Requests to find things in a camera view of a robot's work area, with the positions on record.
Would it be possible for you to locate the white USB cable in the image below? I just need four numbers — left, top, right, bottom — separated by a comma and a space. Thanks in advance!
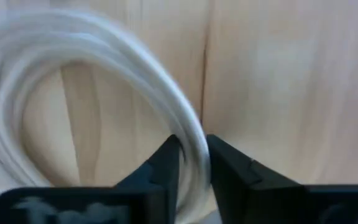
0, 7, 213, 224

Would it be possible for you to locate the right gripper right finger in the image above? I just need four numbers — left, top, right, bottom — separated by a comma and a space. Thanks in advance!
206, 134, 358, 224

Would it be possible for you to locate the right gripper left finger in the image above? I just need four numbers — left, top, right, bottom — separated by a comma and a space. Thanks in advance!
0, 134, 181, 224

